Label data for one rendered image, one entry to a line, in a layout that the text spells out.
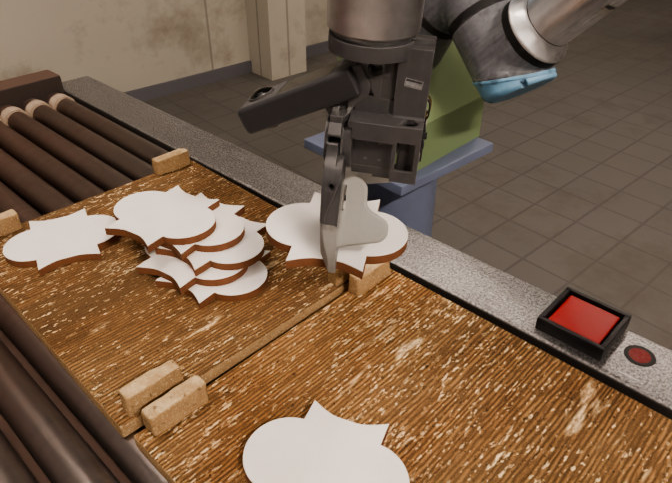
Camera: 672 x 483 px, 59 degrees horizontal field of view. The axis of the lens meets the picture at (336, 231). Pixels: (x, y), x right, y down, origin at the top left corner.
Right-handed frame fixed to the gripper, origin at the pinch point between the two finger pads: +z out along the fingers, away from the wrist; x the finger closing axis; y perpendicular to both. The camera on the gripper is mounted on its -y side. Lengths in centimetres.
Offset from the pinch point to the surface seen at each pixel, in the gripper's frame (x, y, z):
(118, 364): -11.5, -19.6, 12.1
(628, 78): 375, 136, 111
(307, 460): -19.4, 1.8, 9.6
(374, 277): 5.8, 3.9, 10.1
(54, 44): 241, -199, 81
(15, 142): 37, -65, 18
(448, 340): -1.7, 12.9, 10.8
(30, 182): 24, -53, 17
